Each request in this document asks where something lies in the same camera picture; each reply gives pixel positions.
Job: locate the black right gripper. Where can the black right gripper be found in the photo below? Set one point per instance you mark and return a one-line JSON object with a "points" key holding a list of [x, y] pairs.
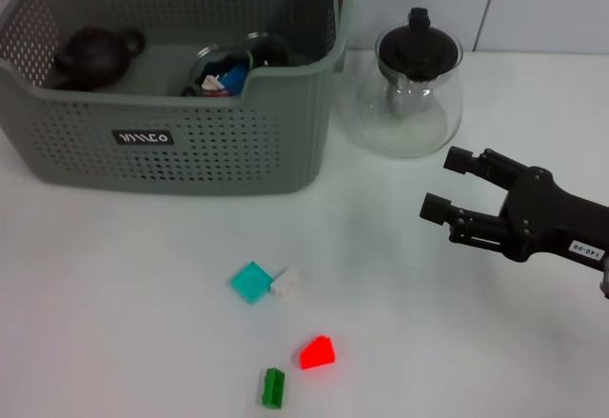
{"points": [[547, 218]]}

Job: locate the white studded brick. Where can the white studded brick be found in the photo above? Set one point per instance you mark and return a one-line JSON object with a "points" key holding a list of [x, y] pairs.
{"points": [[211, 82], [285, 284]]}

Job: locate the bright red sloped brick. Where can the bright red sloped brick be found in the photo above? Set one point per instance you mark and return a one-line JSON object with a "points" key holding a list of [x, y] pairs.
{"points": [[317, 352]]}

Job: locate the teal square plate brick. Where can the teal square plate brick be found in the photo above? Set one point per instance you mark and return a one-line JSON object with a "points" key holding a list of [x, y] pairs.
{"points": [[251, 282]]}

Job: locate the glass teacup black sleeve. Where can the glass teacup black sleeve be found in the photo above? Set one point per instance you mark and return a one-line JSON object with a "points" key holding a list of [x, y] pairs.
{"points": [[271, 49], [204, 61], [188, 91]]}

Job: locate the blue square plate brick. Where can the blue square plate brick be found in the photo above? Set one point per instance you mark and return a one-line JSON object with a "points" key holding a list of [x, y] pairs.
{"points": [[234, 77]]}

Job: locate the green thick brick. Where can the green thick brick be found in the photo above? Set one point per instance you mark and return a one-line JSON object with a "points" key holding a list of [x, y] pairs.
{"points": [[272, 388]]}

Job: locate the grey perforated storage bin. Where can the grey perforated storage bin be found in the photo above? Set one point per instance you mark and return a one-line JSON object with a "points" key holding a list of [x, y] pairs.
{"points": [[214, 161]]}

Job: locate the glass teapot black lid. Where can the glass teapot black lid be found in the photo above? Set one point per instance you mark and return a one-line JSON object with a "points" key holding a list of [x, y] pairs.
{"points": [[418, 46]]}

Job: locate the dark clay teapot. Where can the dark clay teapot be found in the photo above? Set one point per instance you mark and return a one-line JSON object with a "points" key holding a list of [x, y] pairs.
{"points": [[95, 56]]}

